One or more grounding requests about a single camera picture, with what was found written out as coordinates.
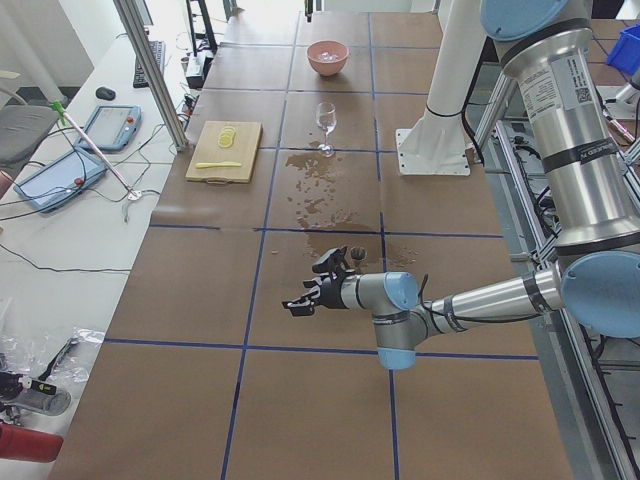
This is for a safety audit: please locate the blue teach pendant near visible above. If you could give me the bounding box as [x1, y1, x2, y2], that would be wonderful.
[13, 148, 106, 213]

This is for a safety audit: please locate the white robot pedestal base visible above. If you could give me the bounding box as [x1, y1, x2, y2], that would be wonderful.
[396, 0, 486, 176]

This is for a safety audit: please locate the grey office chair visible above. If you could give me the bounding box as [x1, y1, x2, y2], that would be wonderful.
[1, 87, 58, 168]

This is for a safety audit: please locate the clear wine glass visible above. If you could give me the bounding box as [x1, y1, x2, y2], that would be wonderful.
[315, 102, 337, 157]

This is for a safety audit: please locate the bamboo cutting board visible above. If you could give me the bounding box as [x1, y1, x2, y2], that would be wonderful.
[185, 121, 262, 183]

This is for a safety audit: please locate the black computer mouse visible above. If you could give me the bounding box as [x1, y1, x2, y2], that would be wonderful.
[95, 86, 116, 101]

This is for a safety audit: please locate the pink bowl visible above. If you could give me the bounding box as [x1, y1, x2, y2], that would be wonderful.
[306, 40, 350, 77]

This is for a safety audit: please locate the aluminium frame column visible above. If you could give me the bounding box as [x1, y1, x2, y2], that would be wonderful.
[113, 0, 189, 152]

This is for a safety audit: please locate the metal stick green tip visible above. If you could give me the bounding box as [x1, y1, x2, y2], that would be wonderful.
[49, 101, 142, 201]

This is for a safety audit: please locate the steel jigger cup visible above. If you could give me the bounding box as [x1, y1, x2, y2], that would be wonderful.
[350, 246, 367, 263]

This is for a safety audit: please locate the red fire extinguisher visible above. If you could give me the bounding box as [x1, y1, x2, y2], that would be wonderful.
[0, 422, 64, 463]

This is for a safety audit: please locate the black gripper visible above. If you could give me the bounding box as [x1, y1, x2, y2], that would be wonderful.
[281, 246, 357, 317]

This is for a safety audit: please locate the yellow plastic knife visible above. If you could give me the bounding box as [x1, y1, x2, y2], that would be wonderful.
[195, 161, 243, 169]

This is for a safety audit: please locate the pile of ice cubes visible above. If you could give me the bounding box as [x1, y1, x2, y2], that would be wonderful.
[315, 51, 341, 64]

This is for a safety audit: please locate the blue teach pendant far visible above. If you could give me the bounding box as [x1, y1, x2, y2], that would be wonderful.
[81, 105, 142, 152]

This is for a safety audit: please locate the blue teach pendant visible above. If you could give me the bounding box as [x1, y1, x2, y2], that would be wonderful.
[13, 148, 106, 213]
[81, 105, 142, 152]

